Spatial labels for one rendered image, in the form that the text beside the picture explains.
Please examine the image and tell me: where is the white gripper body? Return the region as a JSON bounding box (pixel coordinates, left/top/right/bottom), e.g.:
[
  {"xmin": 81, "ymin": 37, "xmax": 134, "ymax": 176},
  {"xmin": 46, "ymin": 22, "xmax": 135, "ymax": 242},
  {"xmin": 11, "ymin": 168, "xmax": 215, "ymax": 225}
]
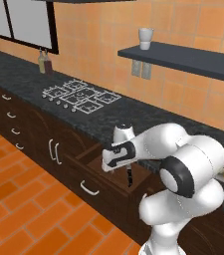
[{"xmin": 102, "ymin": 158, "xmax": 123, "ymax": 173}]

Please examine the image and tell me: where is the olive glass bottle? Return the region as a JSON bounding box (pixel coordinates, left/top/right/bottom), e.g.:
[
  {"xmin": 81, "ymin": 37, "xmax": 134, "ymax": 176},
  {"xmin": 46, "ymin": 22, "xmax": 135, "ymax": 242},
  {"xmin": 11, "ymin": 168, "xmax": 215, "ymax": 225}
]
[{"xmin": 37, "ymin": 49, "xmax": 47, "ymax": 75}]

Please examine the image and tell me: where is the dark wood open drawer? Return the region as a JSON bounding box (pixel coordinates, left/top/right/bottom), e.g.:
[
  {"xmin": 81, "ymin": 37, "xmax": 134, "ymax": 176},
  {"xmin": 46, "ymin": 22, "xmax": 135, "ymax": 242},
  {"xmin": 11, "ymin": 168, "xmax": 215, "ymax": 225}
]
[{"xmin": 63, "ymin": 141, "xmax": 155, "ymax": 223}]

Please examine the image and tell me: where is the black framed window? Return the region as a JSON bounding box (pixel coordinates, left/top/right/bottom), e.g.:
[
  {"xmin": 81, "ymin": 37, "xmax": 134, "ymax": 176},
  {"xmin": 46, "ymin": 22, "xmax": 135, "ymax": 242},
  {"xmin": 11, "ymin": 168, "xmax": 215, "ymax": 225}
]
[{"xmin": 0, "ymin": 0, "xmax": 60, "ymax": 56}]

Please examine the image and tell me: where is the dark red glass bottle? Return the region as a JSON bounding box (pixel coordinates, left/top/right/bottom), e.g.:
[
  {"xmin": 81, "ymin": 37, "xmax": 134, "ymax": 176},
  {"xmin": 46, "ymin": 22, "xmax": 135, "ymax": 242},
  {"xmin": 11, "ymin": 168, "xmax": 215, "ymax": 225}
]
[{"xmin": 44, "ymin": 50, "xmax": 54, "ymax": 76}]

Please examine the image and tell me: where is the gas hob with grates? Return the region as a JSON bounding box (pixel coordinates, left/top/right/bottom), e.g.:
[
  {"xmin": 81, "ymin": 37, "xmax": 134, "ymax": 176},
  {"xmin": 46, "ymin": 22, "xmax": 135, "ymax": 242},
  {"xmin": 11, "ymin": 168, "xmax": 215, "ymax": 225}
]
[{"xmin": 41, "ymin": 79, "xmax": 123, "ymax": 116}]

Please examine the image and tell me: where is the white cup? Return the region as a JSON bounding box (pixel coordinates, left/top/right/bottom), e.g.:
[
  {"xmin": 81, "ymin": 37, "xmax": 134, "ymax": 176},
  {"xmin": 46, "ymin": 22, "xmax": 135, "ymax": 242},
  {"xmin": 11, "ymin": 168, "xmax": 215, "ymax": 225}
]
[{"xmin": 137, "ymin": 27, "xmax": 155, "ymax": 51}]

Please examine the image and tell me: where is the silver cupboard door handle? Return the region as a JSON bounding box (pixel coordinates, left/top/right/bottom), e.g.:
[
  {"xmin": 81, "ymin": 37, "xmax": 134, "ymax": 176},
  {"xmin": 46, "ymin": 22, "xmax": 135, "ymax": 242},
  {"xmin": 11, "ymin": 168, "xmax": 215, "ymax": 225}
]
[
  {"xmin": 48, "ymin": 137, "xmax": 55, "ymax": 162},
  {"xmin": 54, "ymin": 141, "xmax": 64, "ymax": 166}
]

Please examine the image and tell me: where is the grey wall socket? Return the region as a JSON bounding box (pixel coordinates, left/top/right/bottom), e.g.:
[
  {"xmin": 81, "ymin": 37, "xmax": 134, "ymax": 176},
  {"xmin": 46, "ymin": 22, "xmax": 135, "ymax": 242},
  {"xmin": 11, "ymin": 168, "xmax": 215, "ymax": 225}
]
[
  {"xmin": 131, "ymin": 59, "xmax": 142, "ymax": 78},
  {"xmin": 140, "ymin": 61, "xmax": 153, "ymax": 81}
]

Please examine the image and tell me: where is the dark wood drawer stack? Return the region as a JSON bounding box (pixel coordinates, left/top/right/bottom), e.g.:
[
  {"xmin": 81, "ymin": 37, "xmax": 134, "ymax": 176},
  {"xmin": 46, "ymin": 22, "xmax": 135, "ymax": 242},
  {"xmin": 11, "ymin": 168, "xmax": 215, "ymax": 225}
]
[{"xmin": 0, "ymin": 84, "xmax": 30, "ymax": 154}]

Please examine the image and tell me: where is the dark wall shelf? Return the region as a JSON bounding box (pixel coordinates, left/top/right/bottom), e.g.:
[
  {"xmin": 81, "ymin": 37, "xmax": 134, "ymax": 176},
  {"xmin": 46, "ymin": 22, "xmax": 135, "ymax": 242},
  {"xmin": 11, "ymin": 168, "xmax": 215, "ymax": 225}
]
[{"xmin": 116, "ymin": 41, "xmax": 224, "ymax": 85}]

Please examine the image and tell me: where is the dark wood cupboard door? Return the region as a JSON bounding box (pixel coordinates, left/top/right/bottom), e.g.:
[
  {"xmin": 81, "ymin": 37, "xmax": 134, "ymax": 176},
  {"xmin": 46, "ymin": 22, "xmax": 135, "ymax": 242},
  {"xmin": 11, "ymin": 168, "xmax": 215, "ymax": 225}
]
[
  {"xmin": 23, "ymin": 107, "xmax": 56, "ymax": 173},
  {"xmin": 177, "ymin": 205, "xmax": 224, "ymax": 255},
  {"xmin": 53, "ymin": 124, "xmax": 100, "ymax": 187}
]

